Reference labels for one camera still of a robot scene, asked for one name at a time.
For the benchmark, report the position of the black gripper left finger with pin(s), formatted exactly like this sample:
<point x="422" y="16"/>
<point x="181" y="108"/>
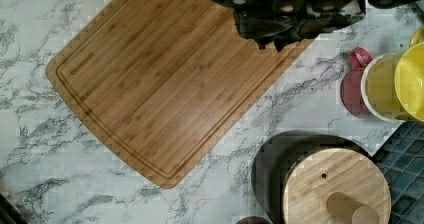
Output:
<point x="265" y="25"/>

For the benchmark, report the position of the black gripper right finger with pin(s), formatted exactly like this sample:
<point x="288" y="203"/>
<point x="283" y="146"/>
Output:
<point x="311" y="24"/>

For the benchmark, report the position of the red pink mug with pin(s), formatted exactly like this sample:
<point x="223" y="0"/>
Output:
<point x="350" y="90"/>

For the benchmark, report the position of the white cup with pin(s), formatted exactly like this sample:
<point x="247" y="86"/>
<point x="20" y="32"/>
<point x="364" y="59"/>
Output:
<point x="378" y="89"/>

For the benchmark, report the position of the yellow mug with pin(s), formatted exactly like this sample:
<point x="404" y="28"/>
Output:
<point x="409" y="77"/>

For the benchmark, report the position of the bamboo cutting board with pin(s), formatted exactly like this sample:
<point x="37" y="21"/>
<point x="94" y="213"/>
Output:
<point x="160" y="82"/>

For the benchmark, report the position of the black canister with wooden lid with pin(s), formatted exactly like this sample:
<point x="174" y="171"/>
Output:
<point x="301" y="177"/>

